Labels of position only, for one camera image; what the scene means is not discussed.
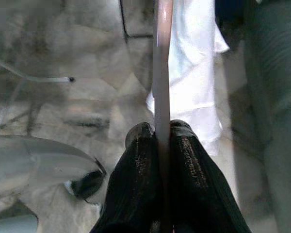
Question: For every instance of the grey-green leather sofa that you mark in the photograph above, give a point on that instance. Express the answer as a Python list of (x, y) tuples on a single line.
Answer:
[(276, 97)]

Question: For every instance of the thin white tube black tip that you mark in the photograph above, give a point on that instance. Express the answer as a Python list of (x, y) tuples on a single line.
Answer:
[(51, 79)]

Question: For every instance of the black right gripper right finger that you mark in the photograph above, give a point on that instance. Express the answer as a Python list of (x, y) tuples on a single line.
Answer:
[(198, 182)]

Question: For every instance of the white garment with black print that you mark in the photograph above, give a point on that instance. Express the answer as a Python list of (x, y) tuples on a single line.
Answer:
[(194, 72)]

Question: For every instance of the pale pink plastic hanger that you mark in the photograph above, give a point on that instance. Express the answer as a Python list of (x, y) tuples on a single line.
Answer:
[(162, 85)]

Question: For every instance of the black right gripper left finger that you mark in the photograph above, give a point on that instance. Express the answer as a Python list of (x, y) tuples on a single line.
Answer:
[(135, 182)]

